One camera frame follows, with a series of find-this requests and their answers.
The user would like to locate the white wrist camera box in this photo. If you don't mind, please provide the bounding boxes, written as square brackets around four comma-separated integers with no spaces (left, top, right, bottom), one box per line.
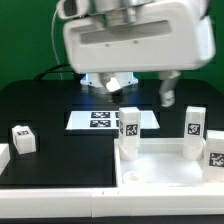
[56,0,90,20]

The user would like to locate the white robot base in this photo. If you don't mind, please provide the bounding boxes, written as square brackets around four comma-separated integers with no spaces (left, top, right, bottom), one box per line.
[80,72,138,93]

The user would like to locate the white square tabletop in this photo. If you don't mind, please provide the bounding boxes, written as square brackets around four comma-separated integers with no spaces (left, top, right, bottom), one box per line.
[114,138,204,187]

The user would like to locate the black cables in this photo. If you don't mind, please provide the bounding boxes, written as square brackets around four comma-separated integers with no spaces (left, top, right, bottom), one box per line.
[33,63,78,82]

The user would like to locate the white sheet with tags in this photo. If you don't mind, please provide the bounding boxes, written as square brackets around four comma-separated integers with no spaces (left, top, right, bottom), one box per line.
[66,110,160,130]

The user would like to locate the grey cable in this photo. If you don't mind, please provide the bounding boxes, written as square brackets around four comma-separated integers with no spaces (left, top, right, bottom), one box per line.
[50,8,68,73]

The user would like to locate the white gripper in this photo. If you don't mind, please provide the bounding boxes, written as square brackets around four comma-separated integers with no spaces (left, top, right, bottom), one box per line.
[63,0,215,107]

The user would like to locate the white front fence bar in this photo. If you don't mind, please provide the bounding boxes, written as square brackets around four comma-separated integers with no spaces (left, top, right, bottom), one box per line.
[0,185,224,218]

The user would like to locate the white left fence piece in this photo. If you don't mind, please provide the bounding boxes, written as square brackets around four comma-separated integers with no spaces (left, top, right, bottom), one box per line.
[0,144,10,175]

